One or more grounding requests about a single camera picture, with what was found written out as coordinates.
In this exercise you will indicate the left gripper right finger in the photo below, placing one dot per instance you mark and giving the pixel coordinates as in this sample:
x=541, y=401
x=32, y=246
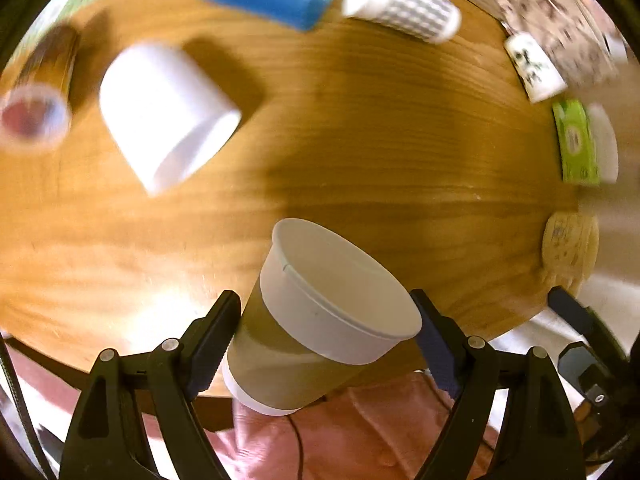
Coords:
x=538, y=438

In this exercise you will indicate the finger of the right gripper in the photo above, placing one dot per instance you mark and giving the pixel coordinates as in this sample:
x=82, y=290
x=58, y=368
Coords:
x=587, y=323

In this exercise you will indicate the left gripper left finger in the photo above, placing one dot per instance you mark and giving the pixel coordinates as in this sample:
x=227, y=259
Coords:
x=107, y=439

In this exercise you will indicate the brown sleeve paper cup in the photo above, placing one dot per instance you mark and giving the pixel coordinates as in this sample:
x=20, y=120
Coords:
x=320, y=312

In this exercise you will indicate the white cup with plant print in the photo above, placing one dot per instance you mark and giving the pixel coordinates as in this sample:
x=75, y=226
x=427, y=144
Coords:
x=540, y=78

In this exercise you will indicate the plain white cup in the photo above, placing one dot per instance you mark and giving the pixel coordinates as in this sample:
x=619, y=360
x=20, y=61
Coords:
x=166, y=116

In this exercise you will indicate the brown clear plastic cup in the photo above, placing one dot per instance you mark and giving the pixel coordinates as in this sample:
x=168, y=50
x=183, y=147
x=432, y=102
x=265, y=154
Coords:
x=35, y=112

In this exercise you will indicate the checkered paper cup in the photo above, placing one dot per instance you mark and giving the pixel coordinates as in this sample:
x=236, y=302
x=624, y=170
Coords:
x=433, y=21

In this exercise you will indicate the cream yellow mug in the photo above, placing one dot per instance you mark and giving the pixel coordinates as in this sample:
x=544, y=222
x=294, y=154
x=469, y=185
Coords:
x=569, y=249

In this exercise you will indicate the green tissue pack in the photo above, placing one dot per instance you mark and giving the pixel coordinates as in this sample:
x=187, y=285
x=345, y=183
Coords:
x=587, y=143

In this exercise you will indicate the patterned storage box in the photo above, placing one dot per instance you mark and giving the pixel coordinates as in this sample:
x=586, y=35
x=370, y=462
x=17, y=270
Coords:
x=572, y=33

